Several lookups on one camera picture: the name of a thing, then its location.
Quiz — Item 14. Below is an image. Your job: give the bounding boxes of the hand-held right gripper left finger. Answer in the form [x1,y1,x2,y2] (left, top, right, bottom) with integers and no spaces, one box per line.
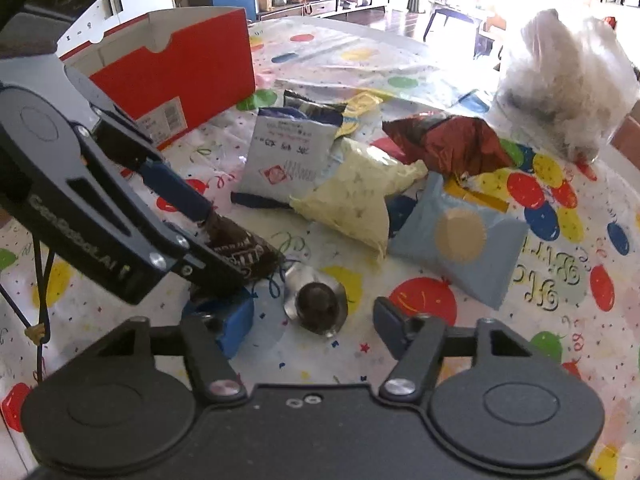
[117,304,257,404]

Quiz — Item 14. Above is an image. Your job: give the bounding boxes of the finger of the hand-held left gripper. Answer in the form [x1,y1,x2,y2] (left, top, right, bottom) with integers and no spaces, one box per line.
[171,240,262,295]
[64,66,217,227]

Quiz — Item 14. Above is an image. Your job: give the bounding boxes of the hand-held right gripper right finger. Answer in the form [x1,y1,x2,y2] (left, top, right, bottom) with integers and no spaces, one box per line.
[372,296,533,406]

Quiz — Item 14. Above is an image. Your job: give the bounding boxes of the dark brown snack packet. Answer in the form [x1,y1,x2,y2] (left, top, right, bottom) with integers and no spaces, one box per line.
[202,211,287,282]

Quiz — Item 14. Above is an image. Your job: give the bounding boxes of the chocolate ball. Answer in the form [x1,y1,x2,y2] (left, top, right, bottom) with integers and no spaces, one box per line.
[282,266,349,337]

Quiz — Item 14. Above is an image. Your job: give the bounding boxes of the red cardboard box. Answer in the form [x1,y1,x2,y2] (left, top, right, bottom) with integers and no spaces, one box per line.
[62,6,257,150]

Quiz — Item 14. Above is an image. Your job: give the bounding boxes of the pale yellow snack packet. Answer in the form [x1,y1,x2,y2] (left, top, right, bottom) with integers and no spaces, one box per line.
[289,137,430,261]

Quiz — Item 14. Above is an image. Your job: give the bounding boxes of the yellow snack packet blue print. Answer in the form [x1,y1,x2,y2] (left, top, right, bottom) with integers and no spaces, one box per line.
[336,89,384,138]

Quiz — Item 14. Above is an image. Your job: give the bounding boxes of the light blue snack packet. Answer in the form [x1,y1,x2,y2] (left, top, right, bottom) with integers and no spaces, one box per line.
[387,172,530,311]

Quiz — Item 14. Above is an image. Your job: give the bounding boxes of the white snack packet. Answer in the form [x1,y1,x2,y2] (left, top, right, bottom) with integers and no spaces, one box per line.
[232,107,343,201]

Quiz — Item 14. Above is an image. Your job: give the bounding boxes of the orange-yellow snack packet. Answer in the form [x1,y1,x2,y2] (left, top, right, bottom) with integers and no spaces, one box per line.
[442,174,511,214]

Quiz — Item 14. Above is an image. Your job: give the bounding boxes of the dark blue yellow packet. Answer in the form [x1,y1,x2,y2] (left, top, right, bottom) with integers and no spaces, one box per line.
[282,89,349,127]

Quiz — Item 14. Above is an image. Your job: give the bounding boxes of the red-brown snack packet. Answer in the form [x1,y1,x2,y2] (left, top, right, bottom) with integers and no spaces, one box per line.
[382,114,516,181]

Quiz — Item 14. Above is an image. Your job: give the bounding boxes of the balloon print tablecloth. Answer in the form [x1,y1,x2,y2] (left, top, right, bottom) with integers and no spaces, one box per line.
[0,15,640,480]

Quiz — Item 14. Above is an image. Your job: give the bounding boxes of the low media console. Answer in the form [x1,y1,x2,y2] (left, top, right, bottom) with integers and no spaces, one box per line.
[256,0,392,22]

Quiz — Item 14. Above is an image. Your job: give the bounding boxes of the clear plastic container white bags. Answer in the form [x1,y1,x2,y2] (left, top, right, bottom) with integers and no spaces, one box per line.
[494,8,640,162]

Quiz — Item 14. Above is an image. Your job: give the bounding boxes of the wooden chair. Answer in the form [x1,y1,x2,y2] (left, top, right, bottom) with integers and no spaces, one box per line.
[609,114,640,161]

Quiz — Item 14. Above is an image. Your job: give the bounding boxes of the dark cord yellow knot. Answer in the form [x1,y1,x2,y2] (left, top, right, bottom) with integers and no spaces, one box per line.
[0,237,57,378]

